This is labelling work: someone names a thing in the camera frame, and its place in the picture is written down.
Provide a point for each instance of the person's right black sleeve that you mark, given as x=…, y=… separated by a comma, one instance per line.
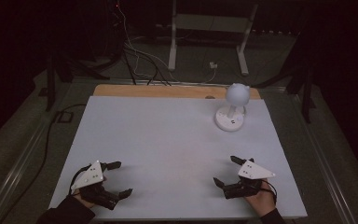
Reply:
x=272, y=218

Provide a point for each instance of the white table mat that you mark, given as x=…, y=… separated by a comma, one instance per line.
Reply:
x=167, y=149

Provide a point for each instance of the white metal stand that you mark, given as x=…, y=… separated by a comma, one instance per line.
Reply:
x=172, y=46

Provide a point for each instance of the white plug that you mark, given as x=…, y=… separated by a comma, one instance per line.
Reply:
x=213, y=65

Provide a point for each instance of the person's left hand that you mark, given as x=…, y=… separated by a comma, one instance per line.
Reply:
x=86, y=202

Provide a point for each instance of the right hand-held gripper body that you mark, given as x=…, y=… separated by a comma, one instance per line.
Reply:
x=254, y=171

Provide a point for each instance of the person's right hand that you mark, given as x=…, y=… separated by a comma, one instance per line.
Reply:
x=263, y=202

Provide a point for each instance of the black tripod stand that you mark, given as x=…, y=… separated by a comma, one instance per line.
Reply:
x=50, y=87
x=306, y=100

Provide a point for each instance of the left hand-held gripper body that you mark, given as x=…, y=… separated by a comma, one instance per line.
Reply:
x=90, y=178

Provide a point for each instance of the person's black sleeve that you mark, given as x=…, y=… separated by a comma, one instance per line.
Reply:
x=272, y=218
x=66, y=214

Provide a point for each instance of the person's left black sleeve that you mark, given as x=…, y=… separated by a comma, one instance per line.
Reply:
x=66, y=214

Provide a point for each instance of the white round-headed desk lamp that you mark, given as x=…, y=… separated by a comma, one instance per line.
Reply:
x=237, y=93

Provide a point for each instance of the metal floor rail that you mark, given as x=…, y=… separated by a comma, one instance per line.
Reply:
x=323, y=162
x=15, y=168

